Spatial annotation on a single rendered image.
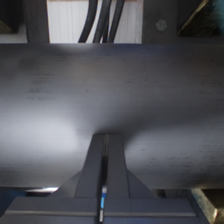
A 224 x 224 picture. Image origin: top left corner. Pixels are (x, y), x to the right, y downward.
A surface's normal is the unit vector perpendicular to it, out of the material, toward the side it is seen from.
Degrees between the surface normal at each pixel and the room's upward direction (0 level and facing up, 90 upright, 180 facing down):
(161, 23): 90
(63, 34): 90
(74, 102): 90
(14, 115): 90
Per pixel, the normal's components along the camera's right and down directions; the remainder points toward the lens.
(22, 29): 0.00, 0.25
